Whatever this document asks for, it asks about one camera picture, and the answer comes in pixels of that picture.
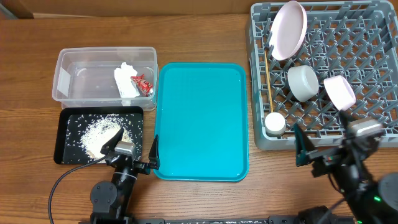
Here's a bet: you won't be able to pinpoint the grey dishwasher rack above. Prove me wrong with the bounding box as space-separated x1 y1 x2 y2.
247 1 397 150

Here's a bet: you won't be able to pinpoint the wooden chopstick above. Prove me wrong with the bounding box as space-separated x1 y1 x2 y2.
264 50 274 113

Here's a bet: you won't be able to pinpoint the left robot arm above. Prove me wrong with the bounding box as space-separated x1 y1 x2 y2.
90 129 160 223

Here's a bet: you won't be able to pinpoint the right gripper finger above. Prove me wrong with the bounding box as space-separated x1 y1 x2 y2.
338 110 353 138
294 124 316 166

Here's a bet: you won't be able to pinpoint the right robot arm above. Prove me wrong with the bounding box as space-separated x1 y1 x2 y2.
294 111 397 223

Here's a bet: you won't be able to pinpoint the clear plastic bin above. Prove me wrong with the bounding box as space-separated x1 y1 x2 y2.
52 47 159 110

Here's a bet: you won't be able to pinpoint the teal plastic serving tray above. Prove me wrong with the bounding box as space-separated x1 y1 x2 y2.
155 62 249 182

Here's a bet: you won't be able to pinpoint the large pink plate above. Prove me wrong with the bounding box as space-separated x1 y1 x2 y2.
269 1 307 61

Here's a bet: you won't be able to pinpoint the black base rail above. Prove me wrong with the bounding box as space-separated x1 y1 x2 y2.
77 217 355 224

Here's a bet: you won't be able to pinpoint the black tray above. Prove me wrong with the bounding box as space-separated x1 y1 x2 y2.
53 106 144 164

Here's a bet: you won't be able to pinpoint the rice leftovers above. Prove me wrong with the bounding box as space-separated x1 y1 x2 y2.
64 113 143 162

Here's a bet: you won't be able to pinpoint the red snack wrapper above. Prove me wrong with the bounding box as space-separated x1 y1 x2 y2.
131 74 154 96

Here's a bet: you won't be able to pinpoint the grey bowl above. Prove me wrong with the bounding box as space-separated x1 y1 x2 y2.
287 65 319 102

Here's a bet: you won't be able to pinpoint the white cup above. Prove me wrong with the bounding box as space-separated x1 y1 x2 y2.
264 112 286 136

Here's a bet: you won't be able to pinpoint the white tissue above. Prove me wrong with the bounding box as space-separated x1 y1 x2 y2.
114 62 140 98

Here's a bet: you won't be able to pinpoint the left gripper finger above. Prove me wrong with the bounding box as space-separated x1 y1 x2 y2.
100 128 124 155
149 134 160 170

